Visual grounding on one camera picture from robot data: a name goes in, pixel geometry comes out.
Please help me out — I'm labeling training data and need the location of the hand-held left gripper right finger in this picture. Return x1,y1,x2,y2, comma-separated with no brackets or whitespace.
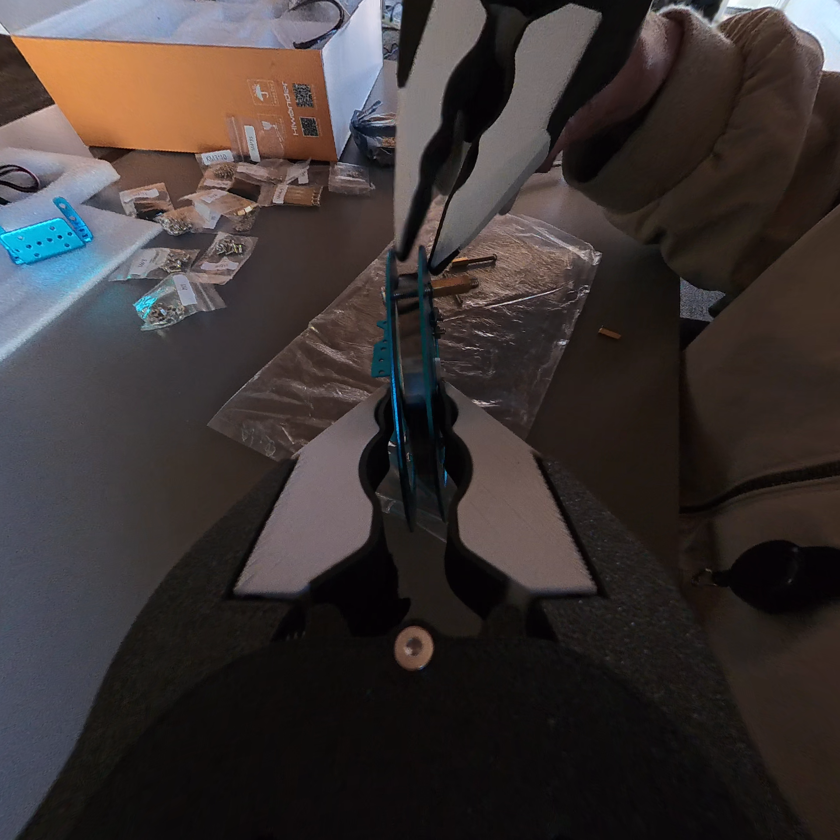
437,381,602,598

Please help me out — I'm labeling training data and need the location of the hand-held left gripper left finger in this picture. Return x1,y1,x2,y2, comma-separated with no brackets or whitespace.
233,385,396,601

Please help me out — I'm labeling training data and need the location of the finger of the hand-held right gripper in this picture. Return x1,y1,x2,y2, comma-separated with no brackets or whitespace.
429,3,603,277
394,0,490,258

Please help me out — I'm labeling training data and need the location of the blue disc bearing assembly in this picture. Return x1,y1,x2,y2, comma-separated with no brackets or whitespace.
371,246,460,532

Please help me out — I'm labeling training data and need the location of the person's right forearm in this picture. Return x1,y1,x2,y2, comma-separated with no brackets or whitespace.
564,7,840,280

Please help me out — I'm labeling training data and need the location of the person's right hand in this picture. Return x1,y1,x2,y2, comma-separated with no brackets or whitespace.
561,10,667,175

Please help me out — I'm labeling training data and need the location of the dark foil parts bag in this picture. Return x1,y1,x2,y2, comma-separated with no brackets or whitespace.
348,105,401,165

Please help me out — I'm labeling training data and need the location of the clear plastic bag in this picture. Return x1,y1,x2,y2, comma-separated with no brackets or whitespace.
209,213,601,526

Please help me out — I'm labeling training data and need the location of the pile of small screw bags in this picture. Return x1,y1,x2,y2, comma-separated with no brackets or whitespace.
108,117,378,332

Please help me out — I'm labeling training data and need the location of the orange cardboard box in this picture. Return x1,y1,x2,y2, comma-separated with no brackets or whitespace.
0,0,385,161

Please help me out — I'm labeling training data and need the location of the white foam board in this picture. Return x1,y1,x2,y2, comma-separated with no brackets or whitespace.
0,197,165,363

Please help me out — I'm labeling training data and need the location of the white foam block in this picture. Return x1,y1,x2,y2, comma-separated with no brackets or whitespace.
0,121,122,211

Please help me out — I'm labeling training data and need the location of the blue metal bracket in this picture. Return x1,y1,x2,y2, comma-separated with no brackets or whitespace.
0,196,94,266

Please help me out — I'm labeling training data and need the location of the black and red cable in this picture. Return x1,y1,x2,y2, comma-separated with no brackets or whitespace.
0,164,43,206

